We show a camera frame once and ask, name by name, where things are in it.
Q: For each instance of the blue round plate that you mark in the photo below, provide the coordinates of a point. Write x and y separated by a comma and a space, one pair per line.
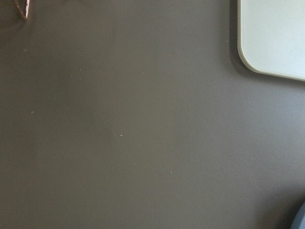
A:
299, 220

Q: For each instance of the cream rectangular tray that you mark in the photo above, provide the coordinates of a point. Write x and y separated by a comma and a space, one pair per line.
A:
271, 37

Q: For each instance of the copper wire bottle rack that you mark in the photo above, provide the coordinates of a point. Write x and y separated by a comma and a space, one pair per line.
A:
24, 13

